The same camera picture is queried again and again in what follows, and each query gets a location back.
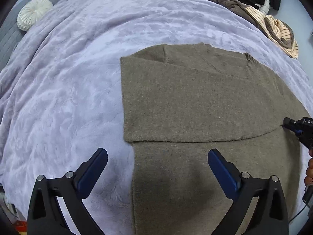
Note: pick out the round white pleated cushion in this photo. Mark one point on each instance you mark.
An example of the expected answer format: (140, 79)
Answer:
(32, 12)

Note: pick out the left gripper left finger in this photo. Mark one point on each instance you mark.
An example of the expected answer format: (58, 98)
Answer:
(45, 215)

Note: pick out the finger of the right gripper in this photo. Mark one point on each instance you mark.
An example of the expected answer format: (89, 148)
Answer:
(289, 124)

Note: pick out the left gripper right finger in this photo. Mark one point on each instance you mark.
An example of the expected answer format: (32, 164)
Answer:
(270, 215)

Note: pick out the olive brown knit sweater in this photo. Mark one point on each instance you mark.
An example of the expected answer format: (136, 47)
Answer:
(180, 101)

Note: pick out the brown striped clothes pile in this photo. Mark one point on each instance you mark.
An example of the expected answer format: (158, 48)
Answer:
(276, 30)

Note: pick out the lavender plush bed blanket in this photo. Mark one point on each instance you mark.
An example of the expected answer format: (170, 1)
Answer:
(61, 95)

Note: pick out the person's right hand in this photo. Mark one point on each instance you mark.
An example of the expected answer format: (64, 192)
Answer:
(309, 171)

